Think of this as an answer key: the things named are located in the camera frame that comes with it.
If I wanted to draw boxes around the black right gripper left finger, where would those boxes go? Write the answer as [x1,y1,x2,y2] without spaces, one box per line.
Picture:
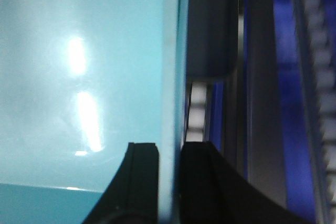
[83,143,159,223]

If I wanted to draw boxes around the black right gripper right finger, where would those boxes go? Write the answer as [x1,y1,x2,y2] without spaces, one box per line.
[180,142,302,223]

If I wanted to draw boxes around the light blue plastic bin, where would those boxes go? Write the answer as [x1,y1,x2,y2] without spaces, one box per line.
[1,0,188,223]

